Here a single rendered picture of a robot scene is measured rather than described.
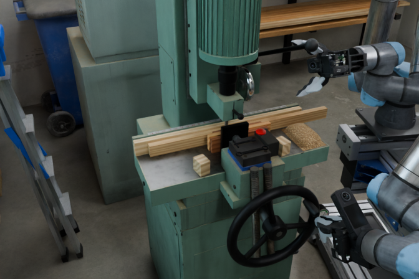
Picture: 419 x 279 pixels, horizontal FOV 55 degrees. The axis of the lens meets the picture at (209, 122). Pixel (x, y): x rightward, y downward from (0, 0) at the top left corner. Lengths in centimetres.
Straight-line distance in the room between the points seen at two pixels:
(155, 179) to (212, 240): 32
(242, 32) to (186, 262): 76
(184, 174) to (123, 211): 127
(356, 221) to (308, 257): 123
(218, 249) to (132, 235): 95
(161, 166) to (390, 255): 67
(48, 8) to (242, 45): 187
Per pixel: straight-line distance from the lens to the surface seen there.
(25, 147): 183
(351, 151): 168
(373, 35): 155
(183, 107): 145
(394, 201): 99
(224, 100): 123
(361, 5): 416
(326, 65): 117
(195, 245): 136
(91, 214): 246
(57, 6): 283
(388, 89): 132
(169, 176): 120
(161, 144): 126
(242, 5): 109
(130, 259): 219
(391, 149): 176
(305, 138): 134
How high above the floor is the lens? 165
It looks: 31 degrees down
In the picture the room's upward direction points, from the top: straight up
